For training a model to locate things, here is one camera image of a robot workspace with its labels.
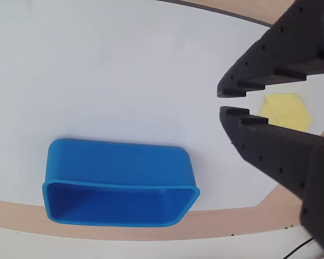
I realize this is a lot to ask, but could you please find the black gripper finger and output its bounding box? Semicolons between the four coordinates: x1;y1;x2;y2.
219;106;324;259
217;0;324;98

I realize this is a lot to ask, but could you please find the yellow cube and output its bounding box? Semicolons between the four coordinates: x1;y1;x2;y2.
260;93;313;133

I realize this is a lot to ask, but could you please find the blue rectangular bin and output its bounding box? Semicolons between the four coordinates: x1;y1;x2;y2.
42;138;201;228

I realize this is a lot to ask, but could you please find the white table mat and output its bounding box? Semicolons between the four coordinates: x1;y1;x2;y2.
0;0;324;215

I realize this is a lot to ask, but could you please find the thin black cable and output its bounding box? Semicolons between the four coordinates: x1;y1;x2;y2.
282;237;315;259

